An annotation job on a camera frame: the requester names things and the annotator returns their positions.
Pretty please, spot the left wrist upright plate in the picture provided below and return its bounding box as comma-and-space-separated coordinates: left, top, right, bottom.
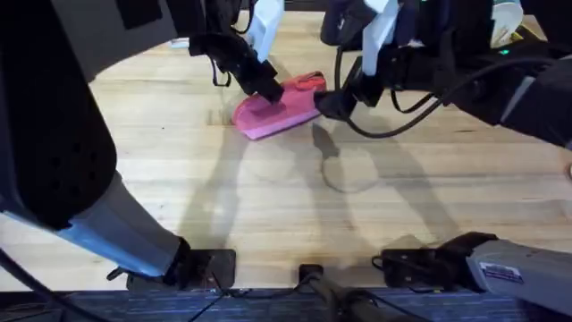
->
244, 0, 286, 63

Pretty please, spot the wrist upright plate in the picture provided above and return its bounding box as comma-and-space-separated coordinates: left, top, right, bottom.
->
244, 0, 286, 63
360, 0, 400, 77

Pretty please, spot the right wrist upright plate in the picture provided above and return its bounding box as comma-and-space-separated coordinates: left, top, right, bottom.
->
360, 0, 400, 77

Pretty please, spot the white and yellow box heap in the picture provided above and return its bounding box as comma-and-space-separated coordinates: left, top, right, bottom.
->
489, 0, 549, 49

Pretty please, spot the short black cable loop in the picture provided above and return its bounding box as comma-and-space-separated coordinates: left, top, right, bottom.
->
211, 56, 233, 89

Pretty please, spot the long black gripper cable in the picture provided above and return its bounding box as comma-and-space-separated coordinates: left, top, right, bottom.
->
333, 44, 558, 140

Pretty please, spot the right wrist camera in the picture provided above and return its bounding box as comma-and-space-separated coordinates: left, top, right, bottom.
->
319, 0, 366, 47

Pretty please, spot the thin black cable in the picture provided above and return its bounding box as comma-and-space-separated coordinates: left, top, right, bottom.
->
186, 275, 314, 322

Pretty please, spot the black rail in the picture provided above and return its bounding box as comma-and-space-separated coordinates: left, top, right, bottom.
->
0, 288, 572, 322

